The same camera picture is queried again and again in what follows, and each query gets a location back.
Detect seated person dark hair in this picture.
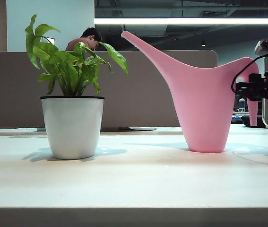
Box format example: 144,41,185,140
65,27,103,52

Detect flat grey divider foot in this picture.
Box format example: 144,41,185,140
118,127,157,131

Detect dark blue bag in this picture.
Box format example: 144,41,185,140
232,114,251,126

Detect black camera cable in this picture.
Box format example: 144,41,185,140
231,53,268,94

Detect green leafy plant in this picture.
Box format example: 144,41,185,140
24,14,130,97

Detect long white ceiling light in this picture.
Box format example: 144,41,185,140
94,17,268,26

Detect white plant pot black rim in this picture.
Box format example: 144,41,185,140
40,95,105,160

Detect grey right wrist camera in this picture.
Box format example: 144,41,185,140
254,40,268,55

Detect pink plastic watering can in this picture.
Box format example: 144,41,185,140
121,30,260,153

